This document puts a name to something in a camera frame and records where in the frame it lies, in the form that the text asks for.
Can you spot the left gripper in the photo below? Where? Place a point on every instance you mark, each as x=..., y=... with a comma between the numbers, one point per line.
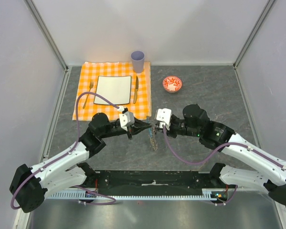
x=137, y=126

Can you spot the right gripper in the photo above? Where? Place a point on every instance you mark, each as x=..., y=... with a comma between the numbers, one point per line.
x=169, y=132

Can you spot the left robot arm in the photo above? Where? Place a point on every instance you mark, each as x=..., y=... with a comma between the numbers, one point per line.
x=30, y=186

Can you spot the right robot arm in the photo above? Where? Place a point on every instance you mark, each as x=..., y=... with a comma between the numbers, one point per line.
x=269, y=172

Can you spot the white square plate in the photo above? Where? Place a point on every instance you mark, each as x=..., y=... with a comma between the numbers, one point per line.
x=116, y=89

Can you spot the gold knife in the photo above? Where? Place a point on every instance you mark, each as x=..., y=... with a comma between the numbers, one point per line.
x=136, y=89

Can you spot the red patterned bowl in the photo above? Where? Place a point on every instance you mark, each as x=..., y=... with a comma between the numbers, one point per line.
x=172, y=84

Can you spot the gold fork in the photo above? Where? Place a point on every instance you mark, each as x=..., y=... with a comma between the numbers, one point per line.
x=90, y=88

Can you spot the lilac plastic cup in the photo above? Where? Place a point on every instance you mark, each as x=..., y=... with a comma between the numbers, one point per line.
x=137, y=58

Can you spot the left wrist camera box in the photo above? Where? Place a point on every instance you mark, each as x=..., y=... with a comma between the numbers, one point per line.
x=126, y=120

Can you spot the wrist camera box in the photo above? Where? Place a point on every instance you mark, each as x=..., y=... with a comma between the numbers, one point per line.
x=126, y=120
x=163, y=118

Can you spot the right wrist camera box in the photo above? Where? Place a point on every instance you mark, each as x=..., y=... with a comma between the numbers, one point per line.
x=163, y=118

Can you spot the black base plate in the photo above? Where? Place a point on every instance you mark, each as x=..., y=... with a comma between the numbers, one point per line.
x=106, y=179

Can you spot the slotted cable duct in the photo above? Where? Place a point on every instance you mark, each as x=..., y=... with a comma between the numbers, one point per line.
x=78, y=194

